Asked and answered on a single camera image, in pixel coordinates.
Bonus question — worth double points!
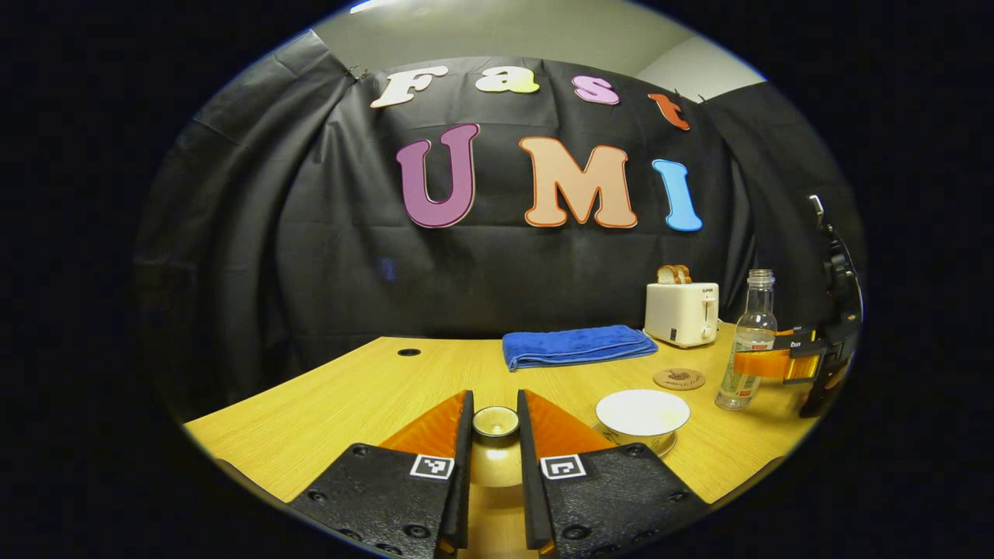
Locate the yellow ceramic teacup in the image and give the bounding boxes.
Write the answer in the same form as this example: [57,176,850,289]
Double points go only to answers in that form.
[595,389,691,451]

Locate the white toaster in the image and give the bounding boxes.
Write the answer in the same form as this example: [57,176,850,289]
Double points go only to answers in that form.
[644,282,721,349]

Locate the yellow teacup lid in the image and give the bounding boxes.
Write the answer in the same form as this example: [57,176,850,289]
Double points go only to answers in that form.
[469,405,523,488]

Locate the round brown coaster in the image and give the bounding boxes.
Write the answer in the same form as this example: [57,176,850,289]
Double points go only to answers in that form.
[653,368,707,391]

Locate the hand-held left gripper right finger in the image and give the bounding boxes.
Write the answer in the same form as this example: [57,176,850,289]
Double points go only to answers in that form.
[516,388,711,559]

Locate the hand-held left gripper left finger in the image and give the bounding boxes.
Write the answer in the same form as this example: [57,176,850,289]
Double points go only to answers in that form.
[287,390,474,559]

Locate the folded blue towel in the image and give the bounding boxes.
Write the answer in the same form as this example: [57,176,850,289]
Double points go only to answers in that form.
[502,325,659,372]

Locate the clear glass water bottle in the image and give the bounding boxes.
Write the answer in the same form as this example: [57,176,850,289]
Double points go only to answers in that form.
[714,269,779,411]

